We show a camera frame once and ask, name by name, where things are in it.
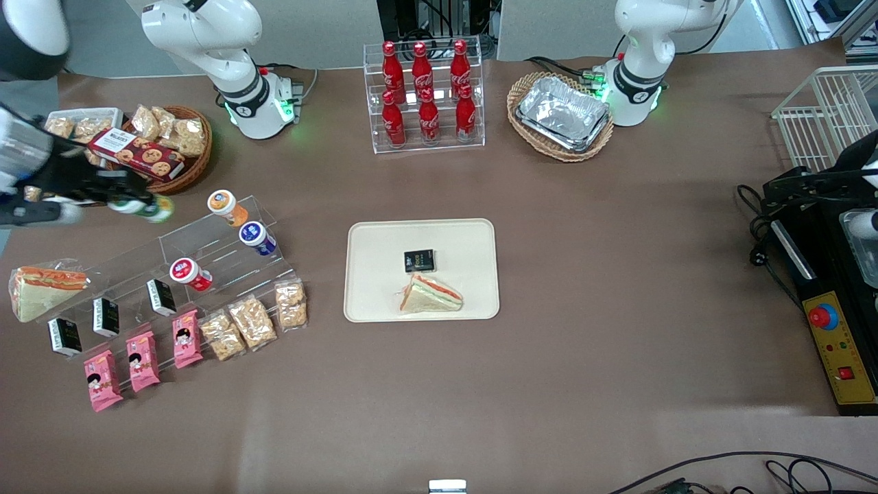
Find beige plastic tray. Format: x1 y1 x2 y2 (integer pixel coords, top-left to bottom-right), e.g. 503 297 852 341
343 218 501 323

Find red cola bottle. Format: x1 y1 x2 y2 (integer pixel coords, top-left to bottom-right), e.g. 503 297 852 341
455 84 477 141
412 41 434 102
381 40 404 104
381 90 406 148
450 39 472 99
418 88 440 144

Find white plastic bin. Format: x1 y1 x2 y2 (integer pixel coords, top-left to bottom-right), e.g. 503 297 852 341
43 107 125 172

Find orange gum bottle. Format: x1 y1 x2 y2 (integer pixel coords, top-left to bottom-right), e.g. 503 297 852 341
207 189 250 228

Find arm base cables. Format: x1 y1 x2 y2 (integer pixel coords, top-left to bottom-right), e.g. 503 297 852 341
524 54 607 89
259 62 320 105

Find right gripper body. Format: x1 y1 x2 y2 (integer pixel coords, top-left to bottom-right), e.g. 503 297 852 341
0 105 56 201

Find pink snack pack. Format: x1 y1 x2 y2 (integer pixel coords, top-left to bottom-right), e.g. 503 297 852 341
83 349 125 413
172 309 204 370
125 331 161 393

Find large wrapped triangle sandwich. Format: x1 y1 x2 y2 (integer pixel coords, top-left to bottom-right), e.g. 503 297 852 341
8 263 91 324

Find dark wicker basket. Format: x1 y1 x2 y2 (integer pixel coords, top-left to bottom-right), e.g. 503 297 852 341
106 104 214 197

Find aluminium foil tray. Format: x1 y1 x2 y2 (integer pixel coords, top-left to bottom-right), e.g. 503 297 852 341
515 75 612 154

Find black equipment rack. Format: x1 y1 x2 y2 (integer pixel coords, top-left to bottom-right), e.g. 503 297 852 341
375 0 502 64

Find black power cable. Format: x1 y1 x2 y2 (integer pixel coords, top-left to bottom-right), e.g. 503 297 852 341
736 181 805 311

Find red gum bottle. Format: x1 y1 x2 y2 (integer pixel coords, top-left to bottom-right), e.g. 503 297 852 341
169 257 214 292

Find green gum bottle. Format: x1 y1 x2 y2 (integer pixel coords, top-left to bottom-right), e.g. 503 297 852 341
112 193 175 224

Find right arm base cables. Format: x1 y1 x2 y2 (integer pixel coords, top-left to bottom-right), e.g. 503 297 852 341
259 62 320 105

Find small wrapped triangle sandwich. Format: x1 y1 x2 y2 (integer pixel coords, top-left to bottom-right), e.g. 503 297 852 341
399 272 464 315

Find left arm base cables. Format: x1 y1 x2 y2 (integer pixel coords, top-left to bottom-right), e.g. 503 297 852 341
524 54 607 89

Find blue gum bottle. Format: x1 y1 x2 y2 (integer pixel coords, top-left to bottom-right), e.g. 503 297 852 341
238 220 278 257

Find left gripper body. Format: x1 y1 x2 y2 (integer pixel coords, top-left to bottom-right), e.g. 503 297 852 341
832 129 878 190

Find red cookie box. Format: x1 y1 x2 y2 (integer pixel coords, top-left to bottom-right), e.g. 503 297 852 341
87 128 187 183

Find light wicker basket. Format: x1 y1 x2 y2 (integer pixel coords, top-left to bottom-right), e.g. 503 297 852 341
506 71 615 163

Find clear acrylic tiered display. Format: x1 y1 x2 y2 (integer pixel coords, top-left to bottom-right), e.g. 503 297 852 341
31 195 304 366

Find clear acrylic bottle rack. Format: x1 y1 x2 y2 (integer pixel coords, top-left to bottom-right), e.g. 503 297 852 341
363 35 486 155

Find clear plastic container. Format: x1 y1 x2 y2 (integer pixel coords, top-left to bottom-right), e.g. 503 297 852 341
839 209 878 290

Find black cables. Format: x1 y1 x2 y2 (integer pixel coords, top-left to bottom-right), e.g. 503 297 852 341
609 450 878 494

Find black control box yellow panel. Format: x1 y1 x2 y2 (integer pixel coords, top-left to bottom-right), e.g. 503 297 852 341
770 204 878 417

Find white wire basket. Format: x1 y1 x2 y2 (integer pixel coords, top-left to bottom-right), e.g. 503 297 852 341
771 64 878 174

